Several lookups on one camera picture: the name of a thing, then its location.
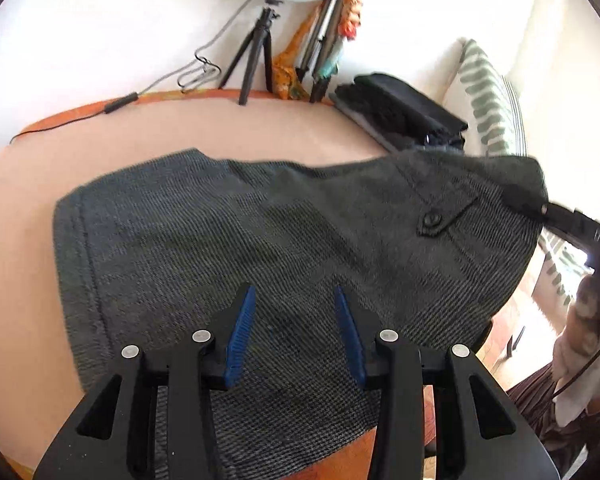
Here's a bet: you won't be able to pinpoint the orange patterned cloth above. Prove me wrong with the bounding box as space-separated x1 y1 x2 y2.
271 10 322 103

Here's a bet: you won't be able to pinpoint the black folded bag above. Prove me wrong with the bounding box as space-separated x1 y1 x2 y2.
333 72 470 155

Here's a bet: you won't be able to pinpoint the dark grey pants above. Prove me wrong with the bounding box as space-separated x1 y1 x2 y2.
52 147 552 479

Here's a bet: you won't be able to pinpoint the striped grey cushion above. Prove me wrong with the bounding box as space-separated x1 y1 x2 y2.
500 74 529 157

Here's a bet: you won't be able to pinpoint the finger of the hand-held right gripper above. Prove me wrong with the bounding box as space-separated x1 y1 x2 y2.
500 182 600 242

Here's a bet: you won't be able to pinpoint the black tripod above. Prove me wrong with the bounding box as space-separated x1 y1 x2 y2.
218 0 282 107

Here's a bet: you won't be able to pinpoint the person's brown striped clothing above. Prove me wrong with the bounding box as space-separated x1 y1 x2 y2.
506 364 600 480

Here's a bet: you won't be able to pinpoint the ring light cable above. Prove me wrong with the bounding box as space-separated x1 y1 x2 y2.
9 2 262 146

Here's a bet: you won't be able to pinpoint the peach orange-edged table cover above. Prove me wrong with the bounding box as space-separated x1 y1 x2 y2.
0 89 437 480

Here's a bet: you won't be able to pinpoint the person's right forearm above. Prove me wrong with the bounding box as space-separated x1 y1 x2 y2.
551 327 600 428

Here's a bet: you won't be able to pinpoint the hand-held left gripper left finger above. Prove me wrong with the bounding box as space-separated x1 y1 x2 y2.
32 282 257 480

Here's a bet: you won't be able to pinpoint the person's right hand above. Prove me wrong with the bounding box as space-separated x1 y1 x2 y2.
564 271 600 358

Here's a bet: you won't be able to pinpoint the orange floral fabric roll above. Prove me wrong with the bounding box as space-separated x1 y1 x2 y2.
336 0 367 43

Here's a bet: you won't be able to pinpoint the bundle of grey poles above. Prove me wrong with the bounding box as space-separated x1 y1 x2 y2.
294 0 342 105

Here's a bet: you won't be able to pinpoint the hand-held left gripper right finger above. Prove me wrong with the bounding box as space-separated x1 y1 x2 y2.
332 286 576 480

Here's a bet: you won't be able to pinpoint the green patterned white cushion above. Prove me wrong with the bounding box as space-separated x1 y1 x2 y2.
536 227 597 313
441 37 518 158

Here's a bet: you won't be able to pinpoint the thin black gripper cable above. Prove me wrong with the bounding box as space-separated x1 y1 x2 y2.
554 329 600 397

